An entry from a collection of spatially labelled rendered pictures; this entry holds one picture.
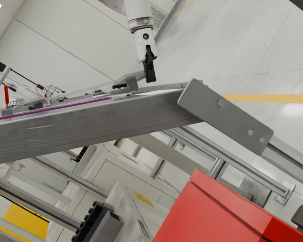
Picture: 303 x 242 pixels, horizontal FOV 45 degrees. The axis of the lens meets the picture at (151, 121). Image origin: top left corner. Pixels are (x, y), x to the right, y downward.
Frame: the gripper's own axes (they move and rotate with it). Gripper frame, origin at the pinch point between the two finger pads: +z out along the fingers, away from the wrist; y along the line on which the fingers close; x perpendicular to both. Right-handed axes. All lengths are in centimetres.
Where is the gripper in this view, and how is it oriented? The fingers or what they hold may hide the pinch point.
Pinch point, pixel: (150, 76)
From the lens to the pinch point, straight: 122.0
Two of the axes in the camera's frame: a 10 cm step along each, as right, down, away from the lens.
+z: 1.8, 9.8, 1.0
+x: -9.6, 2.0, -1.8
